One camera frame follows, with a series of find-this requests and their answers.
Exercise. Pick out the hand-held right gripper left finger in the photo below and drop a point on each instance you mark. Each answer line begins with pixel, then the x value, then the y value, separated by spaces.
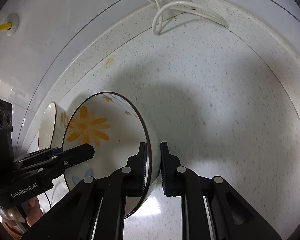
pixel 137 175

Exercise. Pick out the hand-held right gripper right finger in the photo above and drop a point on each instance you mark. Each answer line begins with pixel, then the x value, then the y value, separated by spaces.
pixel 164 175

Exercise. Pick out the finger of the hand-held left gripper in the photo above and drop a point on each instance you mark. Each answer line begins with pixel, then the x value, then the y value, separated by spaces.
pixel 77 155
pixel 40 155

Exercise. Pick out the white bowl with dark rim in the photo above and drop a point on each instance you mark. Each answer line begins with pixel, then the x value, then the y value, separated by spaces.
pixel 48 127

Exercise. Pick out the orange flower bowl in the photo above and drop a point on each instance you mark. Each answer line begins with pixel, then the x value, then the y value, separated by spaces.
pixel 102 135

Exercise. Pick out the person's left hand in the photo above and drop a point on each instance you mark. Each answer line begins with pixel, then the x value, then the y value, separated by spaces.
pixel 32 211

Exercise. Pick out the white wall pipe cover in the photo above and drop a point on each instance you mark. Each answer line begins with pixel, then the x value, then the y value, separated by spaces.
pixel 15 20

